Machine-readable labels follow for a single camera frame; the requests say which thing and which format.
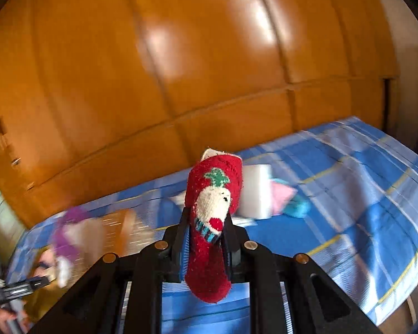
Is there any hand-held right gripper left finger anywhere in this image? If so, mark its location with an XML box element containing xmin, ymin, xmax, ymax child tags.
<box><xmin>30</xmin><ymin>207</ymin><xmax>192</xmax><ymax>334</ymax></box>

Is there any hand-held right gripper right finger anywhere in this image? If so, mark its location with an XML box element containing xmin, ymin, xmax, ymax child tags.
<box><xmin>223</xmin><ymin>216</ymin><xmax>380</xmax><ymax>334</ymax></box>

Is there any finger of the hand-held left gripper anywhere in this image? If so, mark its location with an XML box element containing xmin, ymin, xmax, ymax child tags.
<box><xmin>2</xmin><ymin>276</ymin><xmax>56</xmax><ymax>298</ymax></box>

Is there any red snowman sock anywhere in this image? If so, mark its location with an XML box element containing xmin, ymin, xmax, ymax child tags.
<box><xmin>183</xmin><ymin>148</ymin><xmax>244</xmax><ymax>303</ymax></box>

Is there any white cloth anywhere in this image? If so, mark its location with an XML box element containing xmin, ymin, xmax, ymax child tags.
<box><xmin>237</xmin><ymin>163</ymin><xmax>273</xmax><ymax>220</ymax></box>

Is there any pink cloth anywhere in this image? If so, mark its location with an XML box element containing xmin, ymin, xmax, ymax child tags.
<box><xmin>270</xmin><ymin>177</ymin><xmax>298</xmax><ymax>215</ymax></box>

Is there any teal cloth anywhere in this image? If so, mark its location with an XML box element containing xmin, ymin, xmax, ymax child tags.
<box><xmin>284</xmin><ymin>195</ymin><xmax>310</xmax><ymax>218</ymax></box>

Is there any purple tissue box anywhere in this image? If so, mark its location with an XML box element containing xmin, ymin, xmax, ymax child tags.
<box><xmin>52</xmin><ymin>206</ymin><xmax>107</xmax><ymax>263</ymax></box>

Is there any blue plaid tablecloth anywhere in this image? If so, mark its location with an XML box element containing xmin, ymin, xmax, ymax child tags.
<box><xmin>7</xmin><ymin>116</ymin><xmax>418</xmax><ymax>334</ymax></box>

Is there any wooden wardrobe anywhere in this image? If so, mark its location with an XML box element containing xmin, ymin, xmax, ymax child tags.
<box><xmin>0</xmin><ymin>0</ymin><xmax>401</xmax><ymax>228</ymax></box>

